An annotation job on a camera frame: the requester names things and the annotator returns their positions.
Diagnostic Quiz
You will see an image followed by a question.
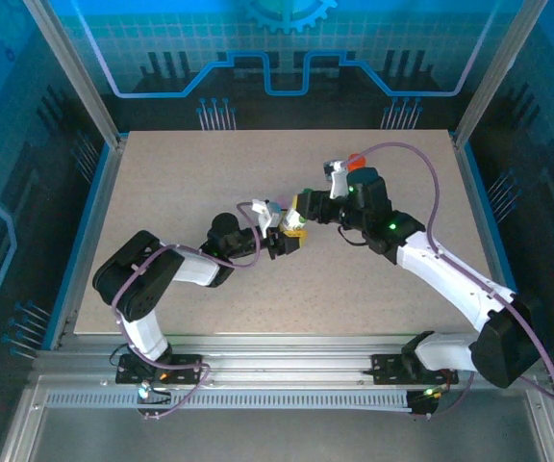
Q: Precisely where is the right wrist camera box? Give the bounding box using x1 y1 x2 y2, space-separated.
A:
323 160 350 199

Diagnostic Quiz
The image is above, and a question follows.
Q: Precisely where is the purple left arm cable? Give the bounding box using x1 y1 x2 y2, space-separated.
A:
111 201 264 421

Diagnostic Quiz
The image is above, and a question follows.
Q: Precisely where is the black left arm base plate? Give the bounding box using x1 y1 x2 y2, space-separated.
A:
115 353 205 386

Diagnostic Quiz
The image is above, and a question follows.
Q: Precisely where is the blue printed back panel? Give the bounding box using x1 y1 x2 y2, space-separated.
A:
48 0 538 132

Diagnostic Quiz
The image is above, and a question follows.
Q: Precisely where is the aluminium mounting rail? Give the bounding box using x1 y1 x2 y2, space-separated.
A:
34 334 542 384

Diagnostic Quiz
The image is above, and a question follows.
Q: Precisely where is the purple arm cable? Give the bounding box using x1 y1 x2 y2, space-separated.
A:
353 142 554 418
111 201 264 421

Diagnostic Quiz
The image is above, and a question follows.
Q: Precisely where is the aluminium frame post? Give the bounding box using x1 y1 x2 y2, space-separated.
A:
22 0 125 148
452 0 550 148

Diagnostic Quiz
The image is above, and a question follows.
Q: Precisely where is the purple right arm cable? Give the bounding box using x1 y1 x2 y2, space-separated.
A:
353 142 554 418

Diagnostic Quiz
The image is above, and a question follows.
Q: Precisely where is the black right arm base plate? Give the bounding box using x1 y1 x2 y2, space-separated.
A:
370 353 460 386

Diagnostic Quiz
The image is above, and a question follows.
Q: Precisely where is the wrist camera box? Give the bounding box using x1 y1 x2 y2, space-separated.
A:
250 197 283 237
323 160 350 199

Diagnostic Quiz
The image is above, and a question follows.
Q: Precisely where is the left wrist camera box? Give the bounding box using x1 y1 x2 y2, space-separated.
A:
250 197 283 237

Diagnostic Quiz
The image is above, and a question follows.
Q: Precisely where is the small lit circuit board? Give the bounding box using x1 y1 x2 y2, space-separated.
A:
135 377 172 403
407 386 441 419

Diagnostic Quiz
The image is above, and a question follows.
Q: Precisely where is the grey slotted cable duct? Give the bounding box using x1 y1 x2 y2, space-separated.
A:
45 390 411 410

